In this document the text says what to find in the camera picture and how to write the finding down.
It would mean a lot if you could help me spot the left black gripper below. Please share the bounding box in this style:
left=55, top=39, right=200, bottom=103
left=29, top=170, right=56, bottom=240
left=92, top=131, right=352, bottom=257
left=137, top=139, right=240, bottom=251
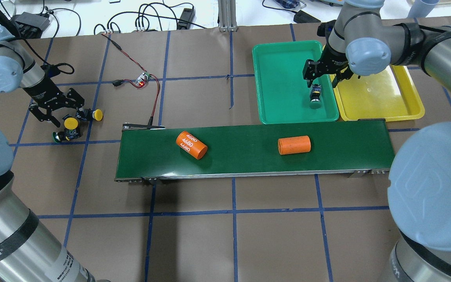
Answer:
left=24, top=76, right=85, bottom=127

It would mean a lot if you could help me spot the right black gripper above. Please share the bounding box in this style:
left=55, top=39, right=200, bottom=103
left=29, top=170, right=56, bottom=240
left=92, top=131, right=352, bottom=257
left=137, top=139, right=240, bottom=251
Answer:
left=302, top=43, right=353, bottom=88

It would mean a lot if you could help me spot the green push button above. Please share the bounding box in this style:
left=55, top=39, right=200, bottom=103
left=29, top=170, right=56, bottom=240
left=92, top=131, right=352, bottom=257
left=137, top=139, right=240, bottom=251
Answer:
left=310, top=84, right=322, bottom=109
left=52, top=129, right=82, bottom=143

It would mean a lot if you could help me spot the yellow push button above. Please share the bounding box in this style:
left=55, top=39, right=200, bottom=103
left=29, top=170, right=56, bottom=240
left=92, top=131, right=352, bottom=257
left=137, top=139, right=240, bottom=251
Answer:
left=63, top=116, right=81, bottom=140
left=75, top=108, right=104, bottom=121

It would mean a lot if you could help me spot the plain orange cylinder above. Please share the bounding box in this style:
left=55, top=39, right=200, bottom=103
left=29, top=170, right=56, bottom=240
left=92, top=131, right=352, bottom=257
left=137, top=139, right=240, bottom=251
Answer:
left=278, top=136, right=312, bottom=155

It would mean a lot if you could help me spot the orange cylinder with numbers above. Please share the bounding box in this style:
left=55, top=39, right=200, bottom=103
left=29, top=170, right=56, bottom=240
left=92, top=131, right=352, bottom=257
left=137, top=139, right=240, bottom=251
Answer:
left=176, top=131, right=208, bottom=159

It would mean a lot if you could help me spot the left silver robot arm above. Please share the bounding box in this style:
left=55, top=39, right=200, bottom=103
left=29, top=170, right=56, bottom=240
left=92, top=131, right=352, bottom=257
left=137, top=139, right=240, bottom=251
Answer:
left=0, top=25, right=103, bottom=282

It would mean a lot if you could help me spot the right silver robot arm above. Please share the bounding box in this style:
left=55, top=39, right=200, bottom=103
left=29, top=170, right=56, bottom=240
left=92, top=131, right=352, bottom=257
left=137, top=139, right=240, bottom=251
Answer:
left=303, top=0, right=451, bottom=282

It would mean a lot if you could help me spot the green plastic tray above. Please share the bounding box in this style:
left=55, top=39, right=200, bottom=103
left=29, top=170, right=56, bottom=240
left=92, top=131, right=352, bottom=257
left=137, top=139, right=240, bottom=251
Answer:
left=252, top=40, right=339, bottom=124

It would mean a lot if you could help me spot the yellow plastic tray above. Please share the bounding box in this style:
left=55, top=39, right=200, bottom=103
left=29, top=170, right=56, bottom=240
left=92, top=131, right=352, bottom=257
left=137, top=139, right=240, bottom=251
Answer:
left=334, top=65, right=425, bottom=122

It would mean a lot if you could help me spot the small controller circuit board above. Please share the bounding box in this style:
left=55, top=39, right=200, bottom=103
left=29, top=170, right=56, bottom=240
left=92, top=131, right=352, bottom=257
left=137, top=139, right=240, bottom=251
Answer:
left=134, top=72, right=152, bottom=88

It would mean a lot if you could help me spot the green conveyor belt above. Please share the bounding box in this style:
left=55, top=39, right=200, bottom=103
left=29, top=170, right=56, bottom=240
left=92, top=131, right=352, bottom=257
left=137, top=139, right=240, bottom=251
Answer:
left=114, top=120, right=395, bottom=182

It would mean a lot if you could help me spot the blue plastic cup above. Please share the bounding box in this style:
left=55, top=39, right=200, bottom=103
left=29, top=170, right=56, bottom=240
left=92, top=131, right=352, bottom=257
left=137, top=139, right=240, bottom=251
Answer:
left=407, top=0, right=440, bottom=18

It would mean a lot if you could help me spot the black power adapter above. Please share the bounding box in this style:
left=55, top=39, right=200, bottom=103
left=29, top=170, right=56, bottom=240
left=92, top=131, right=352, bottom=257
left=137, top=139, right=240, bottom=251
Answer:
left=177, top=8, right=196, bottom=30

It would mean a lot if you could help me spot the red black power cable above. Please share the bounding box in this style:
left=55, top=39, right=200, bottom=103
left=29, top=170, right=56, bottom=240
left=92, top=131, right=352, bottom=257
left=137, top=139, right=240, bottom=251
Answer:
left=101, top=33, right=162, bottom=127

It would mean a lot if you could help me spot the aluminium frame post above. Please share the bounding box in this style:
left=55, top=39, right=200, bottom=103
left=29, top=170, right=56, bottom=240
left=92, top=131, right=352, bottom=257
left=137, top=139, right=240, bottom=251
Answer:
left=218, top=0, right=238, bottom=32

